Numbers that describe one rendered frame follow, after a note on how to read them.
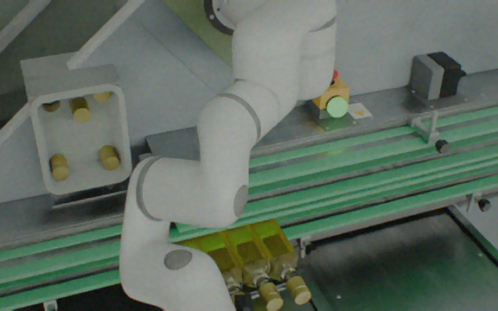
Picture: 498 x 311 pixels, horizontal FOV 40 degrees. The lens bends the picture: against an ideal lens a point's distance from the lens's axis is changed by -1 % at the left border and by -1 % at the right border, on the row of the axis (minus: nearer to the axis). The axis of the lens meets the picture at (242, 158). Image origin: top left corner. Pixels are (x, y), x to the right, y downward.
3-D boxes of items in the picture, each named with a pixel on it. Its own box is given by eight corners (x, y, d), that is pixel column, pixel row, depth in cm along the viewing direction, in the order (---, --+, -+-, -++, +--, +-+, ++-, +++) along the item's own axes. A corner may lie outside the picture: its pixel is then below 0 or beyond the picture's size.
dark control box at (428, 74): (408, 84, 165) (427, 101, 158) (412, 54, 160) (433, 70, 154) (437, 79, 167) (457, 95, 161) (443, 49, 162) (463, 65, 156)
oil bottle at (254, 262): (213, 226, 150) (247, 294, 133) (212, 206, 146) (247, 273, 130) (237, 220, 151) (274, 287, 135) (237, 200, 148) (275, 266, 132)
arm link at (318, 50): (249, 66, 117) (285, 114, 105) (247, -6, 109) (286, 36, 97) (302, 56, 119) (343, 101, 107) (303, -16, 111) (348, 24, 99)
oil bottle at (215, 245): (187, 233, 148) (219, 303, 132) (185, 213, 145) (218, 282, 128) (212, 227, 150) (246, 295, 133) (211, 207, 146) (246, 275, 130)
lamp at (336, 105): (324, 114, 151) (330, 121, 148) (326, 97, 148) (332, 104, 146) (342, 111, 152) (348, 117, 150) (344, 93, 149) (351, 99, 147)
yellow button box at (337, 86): (304, 104, 157) (319, 120, 151) (306, 75, 152) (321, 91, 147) (332, 98, 159) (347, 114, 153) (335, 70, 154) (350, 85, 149)
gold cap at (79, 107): (67, 98, 133) (71, 110, 129) (86, 95, 134) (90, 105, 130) (70, 114, 135) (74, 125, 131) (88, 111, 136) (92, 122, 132)
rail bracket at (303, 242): (279, 236, 159) (303, 275, 149) (280, 213, 155) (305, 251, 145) (295, 232, 160) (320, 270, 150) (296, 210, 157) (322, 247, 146)
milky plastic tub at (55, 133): (41, 173, 142) (47, 198, 135) (22, 78, 129) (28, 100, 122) (124, 156, 147) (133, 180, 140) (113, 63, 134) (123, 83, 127)
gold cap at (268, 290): (257, 297, 131) (265, 314, 128) (257, 284, 129) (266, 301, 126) (274, 293, 132) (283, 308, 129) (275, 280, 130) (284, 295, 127)
